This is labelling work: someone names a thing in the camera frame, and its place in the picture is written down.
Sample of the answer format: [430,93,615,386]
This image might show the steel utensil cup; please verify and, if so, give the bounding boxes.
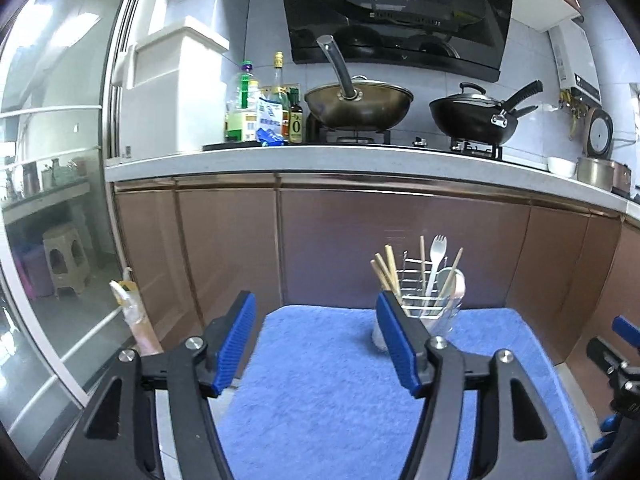
[419,267,467,337]

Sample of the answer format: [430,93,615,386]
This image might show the steel pot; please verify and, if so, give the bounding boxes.
[576,156,617,192]

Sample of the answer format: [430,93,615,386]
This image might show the glass pan lid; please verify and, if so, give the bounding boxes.
[437,82,502,111]

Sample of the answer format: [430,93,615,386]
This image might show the white water heater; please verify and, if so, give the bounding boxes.
[547,25,601,103]

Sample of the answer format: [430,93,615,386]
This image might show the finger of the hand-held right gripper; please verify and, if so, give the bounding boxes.
[586,316,640,378]

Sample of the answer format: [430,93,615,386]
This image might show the yellow gas valve pipes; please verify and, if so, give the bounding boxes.
[559,91,596,141]

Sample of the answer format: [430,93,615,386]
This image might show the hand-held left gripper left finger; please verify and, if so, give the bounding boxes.
[65,290,258,480]

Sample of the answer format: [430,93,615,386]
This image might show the blue towel mat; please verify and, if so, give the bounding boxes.
[220,305,593,480]

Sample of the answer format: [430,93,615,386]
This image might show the white pipe casing box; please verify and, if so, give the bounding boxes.
[120,15,231,161]

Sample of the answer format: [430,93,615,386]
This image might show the beige plastic stool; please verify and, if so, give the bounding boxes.
[42,225,92,299]

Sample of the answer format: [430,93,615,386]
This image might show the black frying pan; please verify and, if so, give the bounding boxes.
[428,80,544,146]

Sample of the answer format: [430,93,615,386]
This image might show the person's right hand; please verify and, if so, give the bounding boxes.
[591,411,622,472]

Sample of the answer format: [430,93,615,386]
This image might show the white and blue salt bag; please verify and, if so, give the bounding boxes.
[255,96,286,147]

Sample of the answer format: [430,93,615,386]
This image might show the purple bin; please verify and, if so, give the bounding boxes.
[20,245,53,301]

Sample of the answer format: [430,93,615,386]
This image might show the wire utensil rack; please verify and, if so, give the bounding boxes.
[371,257,453,353]

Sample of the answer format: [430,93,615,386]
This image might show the steel wok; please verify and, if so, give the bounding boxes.
[304,35,415,132]

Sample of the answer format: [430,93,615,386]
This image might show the sliding glass door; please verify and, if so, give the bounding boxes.
[0,0,153,461]

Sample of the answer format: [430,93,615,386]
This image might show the clear bottle yellow cap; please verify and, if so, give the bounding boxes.
[270,51,292,141]

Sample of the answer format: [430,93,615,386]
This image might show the white bowl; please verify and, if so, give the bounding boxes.
[546,156,577,179]

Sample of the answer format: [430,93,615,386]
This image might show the black range hood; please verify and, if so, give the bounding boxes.
[276,0,514,83]

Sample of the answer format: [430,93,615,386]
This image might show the white plastic fork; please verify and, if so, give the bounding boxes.
[424,234,447,318]

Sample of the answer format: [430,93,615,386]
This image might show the dark oil bottle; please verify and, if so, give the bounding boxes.
[287,88,305,144]

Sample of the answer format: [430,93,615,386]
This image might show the green label bottle purple cap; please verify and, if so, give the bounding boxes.
[225,60,258,142]

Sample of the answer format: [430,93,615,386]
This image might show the black gas stove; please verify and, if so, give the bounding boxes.
[202,127,506,162]

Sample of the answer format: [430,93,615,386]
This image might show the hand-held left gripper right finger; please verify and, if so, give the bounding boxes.
[375,291,586,480]

